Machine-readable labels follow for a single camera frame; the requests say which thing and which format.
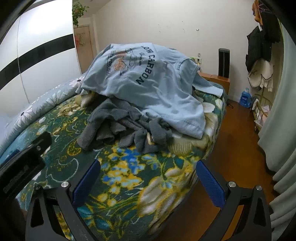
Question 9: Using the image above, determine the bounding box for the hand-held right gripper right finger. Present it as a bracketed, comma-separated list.
[196, 160, 271, 241]

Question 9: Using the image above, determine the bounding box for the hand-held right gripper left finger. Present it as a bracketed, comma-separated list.
[25, 159, 102, 241]

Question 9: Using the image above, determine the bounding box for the light blue printed t-shirt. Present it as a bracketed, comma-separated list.
[81, 42, 223, 139]

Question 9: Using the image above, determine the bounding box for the teal floral blanket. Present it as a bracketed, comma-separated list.
[0, 89, 228, 241]

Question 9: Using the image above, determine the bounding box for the cream knit garment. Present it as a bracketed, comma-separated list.
[168, 136, 201, 152]

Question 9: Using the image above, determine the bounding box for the grey-blue daisy duvet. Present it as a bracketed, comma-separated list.
[0, 74, 87, 151]

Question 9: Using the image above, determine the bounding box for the grey fleece garment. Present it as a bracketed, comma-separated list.
[77, 98, 174, 154]

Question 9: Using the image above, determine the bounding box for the blue detergent bottle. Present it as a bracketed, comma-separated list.
[239, 88, 252, 108]

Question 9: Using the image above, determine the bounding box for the pale green curtain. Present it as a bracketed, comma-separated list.
[258, 21, 296, 232]

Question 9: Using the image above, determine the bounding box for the wooden bed footboard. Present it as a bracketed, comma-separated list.
[199, 72, 231, 98]

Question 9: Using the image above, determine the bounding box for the cream hanging garment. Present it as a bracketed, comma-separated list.
[248, 58, 274, 90]

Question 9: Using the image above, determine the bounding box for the black tower appliance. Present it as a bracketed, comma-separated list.
[218, 48, 230, 78]

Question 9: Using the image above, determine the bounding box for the beige door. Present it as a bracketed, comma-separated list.
[73, 24, 97, 73]

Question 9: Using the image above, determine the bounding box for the white wardrobe with black stripe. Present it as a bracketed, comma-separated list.
[0, 0, 81, 116]

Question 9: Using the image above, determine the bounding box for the black hanging jacket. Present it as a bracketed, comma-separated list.
[245, 25, 281, 72]

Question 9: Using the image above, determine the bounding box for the hanging green plant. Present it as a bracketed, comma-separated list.
[72, 0, 89, 27]

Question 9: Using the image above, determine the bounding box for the orange hanging garment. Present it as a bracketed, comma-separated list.
[252, 0, 266, 24]

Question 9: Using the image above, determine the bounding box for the gold wire rack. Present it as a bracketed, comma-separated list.
[252, 94, 273, 132]

